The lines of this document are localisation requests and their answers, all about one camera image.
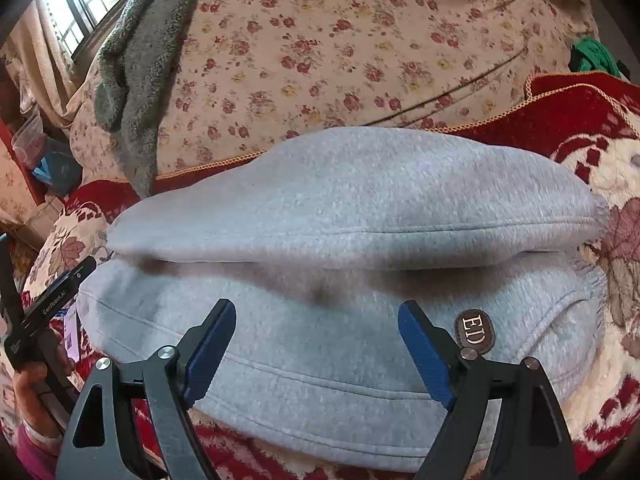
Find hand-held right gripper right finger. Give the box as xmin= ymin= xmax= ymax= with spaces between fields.
xmin=397 ymin=300 xmax=578 ymax=480

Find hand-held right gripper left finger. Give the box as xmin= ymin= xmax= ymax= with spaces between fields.
xmin=55 ymin=299 xmax=237 ymax=480

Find grey pants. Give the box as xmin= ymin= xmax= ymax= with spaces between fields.
xmin=75 ymin=126 xmax=611 ymax=473

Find person's left forearm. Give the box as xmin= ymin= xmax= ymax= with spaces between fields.
xmin=12 ymin=417 xmax=68 ymax=480

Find person's left hand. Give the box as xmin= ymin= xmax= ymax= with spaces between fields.
xmin=12 ymin=357 xmax=76 ymax=433

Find blue plastic bag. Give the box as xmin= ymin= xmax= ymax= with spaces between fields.
xmin=30 ymin=139 xmax=85 ymax=197

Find clear plastic container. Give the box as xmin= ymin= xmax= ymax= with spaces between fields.
xmin=10 ymin=112 xmax=48 ymax=170

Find beige curtain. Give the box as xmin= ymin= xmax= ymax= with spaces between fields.
xmin=0 ymin=0 xmax=78 ymax=118

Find grey fleece jacket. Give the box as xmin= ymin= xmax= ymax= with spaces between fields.
xmin=95 ymin=0 xmax=221 ymax=198

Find red floral blanket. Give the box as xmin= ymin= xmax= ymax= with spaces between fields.
xmin=0 ymin=72 xmax=640 ymax=480

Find window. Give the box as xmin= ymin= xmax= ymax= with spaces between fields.
xmin=40 ymin=0 xmax=166 ymax=58

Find floral quilt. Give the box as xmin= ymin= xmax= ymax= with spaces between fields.
xmin=67 ymin=0 xmax=601 ymax=186

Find green cloth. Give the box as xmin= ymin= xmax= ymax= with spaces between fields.
xmin=569 ymin=37 xmax=625 ymax=80

